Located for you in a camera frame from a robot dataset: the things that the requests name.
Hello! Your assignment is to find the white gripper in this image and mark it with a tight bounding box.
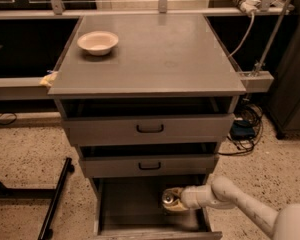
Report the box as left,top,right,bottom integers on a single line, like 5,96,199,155
163,185,214,212

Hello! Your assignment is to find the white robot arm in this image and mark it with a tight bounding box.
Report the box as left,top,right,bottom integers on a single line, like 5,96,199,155
162,176,300,240

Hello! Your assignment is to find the grey open bottom drawer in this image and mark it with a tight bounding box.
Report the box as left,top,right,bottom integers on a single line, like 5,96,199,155
95,175,222,240

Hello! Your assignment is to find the grey middle drawer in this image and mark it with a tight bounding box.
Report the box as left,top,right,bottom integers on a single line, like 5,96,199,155
79,154,219,178

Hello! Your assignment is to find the grey top drawer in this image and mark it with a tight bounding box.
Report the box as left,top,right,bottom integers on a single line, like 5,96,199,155
62,114,234,146

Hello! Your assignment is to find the grey drawer cabinet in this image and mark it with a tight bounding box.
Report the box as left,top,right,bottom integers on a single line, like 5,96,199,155
48,14,247,240

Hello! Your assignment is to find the black metal stand leg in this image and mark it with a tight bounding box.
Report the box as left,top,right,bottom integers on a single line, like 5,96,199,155
37,157,74,240

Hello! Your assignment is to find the dark grey side cabinet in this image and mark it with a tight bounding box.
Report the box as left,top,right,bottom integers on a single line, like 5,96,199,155
266,0,300,139

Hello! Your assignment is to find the white bowl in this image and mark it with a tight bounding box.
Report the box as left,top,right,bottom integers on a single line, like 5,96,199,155
77,31,119,56

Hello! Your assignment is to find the yellow tape piece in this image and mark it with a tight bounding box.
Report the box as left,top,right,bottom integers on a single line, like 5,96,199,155
40,72,58,87

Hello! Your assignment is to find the white power strip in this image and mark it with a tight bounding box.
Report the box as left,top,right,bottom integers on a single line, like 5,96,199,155
231,0,260,15

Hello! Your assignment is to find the thin metal rod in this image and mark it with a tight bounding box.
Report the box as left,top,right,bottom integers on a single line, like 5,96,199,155
251,0,291,77

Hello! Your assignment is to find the black cable bundle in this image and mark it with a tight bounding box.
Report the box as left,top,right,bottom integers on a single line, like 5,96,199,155
218,102,264,157

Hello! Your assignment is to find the grey metal rail frame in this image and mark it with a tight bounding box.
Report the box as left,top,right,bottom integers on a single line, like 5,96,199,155
0,0,296,102

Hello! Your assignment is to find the black floor cable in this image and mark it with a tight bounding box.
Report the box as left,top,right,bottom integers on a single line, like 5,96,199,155
0,112,18,126

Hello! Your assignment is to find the white power cable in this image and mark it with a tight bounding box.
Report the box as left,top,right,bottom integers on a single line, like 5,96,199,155
227,12,257,59

